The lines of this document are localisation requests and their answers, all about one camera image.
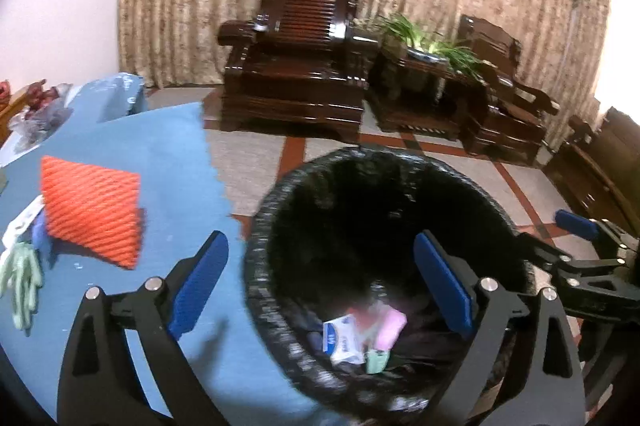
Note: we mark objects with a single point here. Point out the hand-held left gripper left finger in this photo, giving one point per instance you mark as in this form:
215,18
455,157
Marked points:
200,281

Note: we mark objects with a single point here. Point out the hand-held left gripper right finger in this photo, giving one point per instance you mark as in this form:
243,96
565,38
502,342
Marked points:
442,281

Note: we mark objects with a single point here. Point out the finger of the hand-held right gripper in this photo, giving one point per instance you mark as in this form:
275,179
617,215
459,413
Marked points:
575,223
545,253

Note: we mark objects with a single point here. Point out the black-bagged round trash bin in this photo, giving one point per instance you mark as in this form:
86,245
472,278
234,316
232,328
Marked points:
260,256

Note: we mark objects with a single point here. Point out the orange foam fruit net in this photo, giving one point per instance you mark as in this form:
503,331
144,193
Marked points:
90,211

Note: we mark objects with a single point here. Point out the dark wooden bench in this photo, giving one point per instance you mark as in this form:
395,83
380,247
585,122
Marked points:
595,161

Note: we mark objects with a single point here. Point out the small green wrapper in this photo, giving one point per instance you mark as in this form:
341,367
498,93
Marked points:
376,360

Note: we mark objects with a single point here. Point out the blue tablecloth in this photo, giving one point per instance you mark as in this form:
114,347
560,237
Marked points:
150,186

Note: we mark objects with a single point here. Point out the white and blue packet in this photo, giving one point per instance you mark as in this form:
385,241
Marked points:
342,338

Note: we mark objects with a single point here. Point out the pale green glove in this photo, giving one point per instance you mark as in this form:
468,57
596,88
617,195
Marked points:
22,286

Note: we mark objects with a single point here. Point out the dark wooden side table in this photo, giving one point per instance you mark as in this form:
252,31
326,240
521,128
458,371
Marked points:
415,96

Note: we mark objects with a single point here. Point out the bright window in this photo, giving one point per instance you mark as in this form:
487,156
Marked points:
620,41

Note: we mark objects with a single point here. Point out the white flat plastic piece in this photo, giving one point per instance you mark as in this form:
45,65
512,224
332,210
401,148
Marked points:
20,218

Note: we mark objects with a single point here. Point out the green potted plant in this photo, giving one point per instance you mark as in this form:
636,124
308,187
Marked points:
460,56
400,29

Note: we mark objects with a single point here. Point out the glass fruit bowl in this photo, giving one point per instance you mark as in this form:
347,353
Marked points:
37,124

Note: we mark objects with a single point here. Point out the dark wooden slatted armchair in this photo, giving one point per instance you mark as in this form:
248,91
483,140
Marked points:
295,71

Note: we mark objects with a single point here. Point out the red apple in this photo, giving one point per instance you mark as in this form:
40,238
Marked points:
52,96
35,90

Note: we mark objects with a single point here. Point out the wooden cabinet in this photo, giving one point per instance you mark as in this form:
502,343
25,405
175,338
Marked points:
12,111

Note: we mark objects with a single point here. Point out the red and orange ornament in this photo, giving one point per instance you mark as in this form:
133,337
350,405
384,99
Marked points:
4,90

